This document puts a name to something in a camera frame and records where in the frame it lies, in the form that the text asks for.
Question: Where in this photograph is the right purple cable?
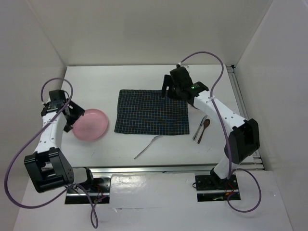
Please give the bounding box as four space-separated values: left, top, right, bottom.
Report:
178 51 262 213

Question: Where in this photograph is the silver metal knife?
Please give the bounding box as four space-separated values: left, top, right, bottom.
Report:
192 115 208 141

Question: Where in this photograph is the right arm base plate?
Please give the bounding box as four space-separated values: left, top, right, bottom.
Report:
192 175 241 202

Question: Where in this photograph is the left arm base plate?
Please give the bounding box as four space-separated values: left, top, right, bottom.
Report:
65 176 111 205

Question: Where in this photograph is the dark checkered cloth placemat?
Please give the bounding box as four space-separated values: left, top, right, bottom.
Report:
114 90 190 136

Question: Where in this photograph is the purple cable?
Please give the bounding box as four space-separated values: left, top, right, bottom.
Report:
4 77 109 229
178 51 262 213

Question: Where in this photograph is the pink plastic plate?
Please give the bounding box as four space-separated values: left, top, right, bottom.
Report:
72 109 108 141

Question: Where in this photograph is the aluminium rail frame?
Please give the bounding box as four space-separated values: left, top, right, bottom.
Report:
86 64 265 175

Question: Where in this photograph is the brown wooden spoon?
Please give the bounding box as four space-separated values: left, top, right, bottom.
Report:
197 119 210 144

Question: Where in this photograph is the silver metal fork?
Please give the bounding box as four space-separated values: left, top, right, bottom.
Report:
134 135 163 160

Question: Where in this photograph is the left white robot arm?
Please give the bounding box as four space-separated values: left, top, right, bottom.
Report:
24 90 95 193

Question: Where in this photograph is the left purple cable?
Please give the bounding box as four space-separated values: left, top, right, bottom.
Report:
4 77 109 229

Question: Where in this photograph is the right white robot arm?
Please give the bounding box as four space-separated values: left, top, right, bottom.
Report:
62 64 244 168

